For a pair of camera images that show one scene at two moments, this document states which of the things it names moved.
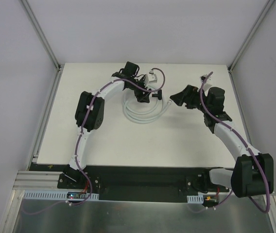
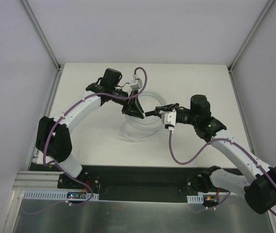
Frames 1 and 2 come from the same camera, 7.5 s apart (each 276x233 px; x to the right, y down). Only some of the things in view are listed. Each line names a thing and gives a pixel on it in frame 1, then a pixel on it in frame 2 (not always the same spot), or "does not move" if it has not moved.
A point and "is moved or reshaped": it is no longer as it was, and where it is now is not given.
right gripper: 190,96 to 162,111
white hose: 161,102 is moved or reshaped
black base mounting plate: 141,184 does not move
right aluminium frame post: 234,61 does not move
